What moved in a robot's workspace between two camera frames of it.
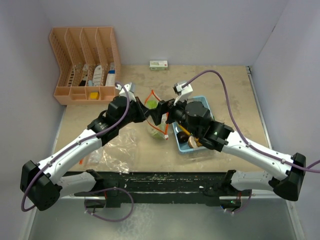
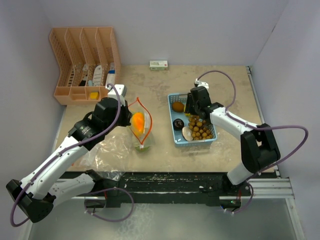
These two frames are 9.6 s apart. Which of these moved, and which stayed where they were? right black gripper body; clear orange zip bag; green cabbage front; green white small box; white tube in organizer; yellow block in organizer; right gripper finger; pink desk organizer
Moved: green cabbage front; right gripper finger; right black gripper body; clear orange zip bag
Stayed: yellow block in organizer; pink desk organizer; green white small box; white tube in organizer
